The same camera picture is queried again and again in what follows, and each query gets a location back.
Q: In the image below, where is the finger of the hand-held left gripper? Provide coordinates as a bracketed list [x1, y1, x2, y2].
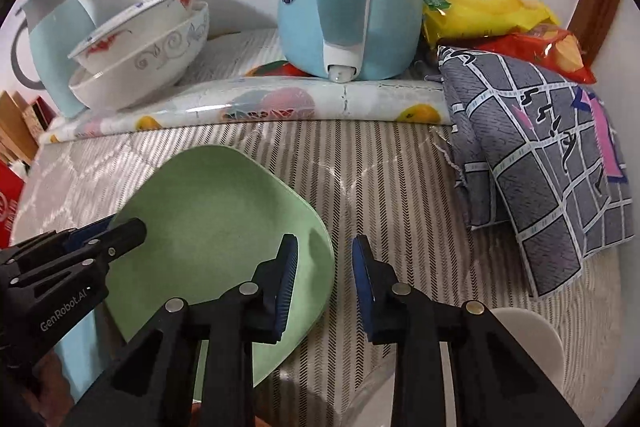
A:
[9, 218, 147, 294]
[0, 214, 117, 276]

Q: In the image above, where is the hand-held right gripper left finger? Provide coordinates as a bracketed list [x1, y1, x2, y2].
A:
[70, 234, 301, 427]

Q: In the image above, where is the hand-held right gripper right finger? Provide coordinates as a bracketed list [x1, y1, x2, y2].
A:
[351, 234, 586, 427]

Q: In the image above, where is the green square plate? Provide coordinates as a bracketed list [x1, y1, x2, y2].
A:
[102, 145, 335, 385]

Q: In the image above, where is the plain white bowl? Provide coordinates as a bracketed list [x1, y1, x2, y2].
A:
[345, 307, 568, 427]

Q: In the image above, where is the red box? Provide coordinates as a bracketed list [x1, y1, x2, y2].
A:
[0, 159, 25, 248]

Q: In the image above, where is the striped quilted blanket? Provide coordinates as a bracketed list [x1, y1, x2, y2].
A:
[10, 27, 621, 427]

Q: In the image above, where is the brown wooden furniture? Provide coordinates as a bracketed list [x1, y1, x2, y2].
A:
[0, 89, 56, 165]

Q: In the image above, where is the white bowl grey swirl pattern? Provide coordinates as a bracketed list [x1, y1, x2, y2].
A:
[68, 1, 210, 110]

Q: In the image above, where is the fruit print oilcloth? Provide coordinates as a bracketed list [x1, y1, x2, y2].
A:
[37, 62, 453, 145]

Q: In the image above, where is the light blue thermos jug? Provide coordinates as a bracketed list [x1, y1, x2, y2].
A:
[11, 0, 98, 118]

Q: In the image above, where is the white bowl red blue pattern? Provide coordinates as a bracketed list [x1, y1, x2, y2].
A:
[67, 0, 199, 75]

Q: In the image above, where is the grey checked cloth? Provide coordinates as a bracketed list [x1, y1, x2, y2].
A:
[436, 44, 636, 299]

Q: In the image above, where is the yellow chip bag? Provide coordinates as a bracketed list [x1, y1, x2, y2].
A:
[422, 0, 558, 50]

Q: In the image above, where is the red chip bag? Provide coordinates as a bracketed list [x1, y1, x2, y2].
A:
[437, 27, 597, 85]

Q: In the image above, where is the brown wooden door frame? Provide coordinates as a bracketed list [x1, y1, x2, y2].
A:
[567, 0, 623, 68]

